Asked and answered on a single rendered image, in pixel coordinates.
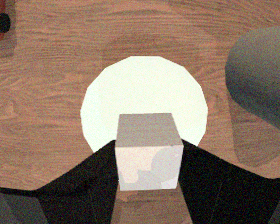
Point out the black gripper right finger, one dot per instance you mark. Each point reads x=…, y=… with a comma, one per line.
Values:
x=217, y=192

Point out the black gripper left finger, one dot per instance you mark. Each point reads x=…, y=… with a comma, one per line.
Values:
x=84, y=195

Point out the white round disc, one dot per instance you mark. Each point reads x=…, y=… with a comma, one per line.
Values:
x=142, y=84

